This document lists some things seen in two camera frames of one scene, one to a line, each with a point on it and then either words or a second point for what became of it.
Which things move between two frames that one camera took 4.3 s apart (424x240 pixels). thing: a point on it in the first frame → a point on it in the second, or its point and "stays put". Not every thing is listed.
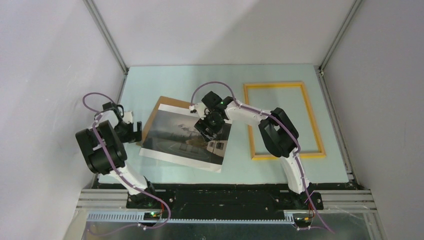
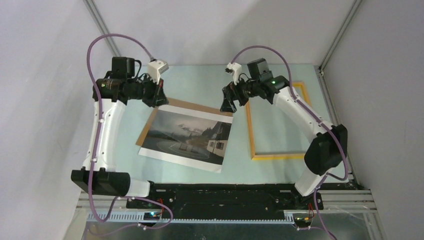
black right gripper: (202, 125) → (231, 91)
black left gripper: (133, 136) → (161, 96)
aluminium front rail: (331, 201) stays put
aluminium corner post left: (106, 35) stays put
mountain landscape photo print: (173, 137) stays put
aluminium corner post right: (339, 35) stays put
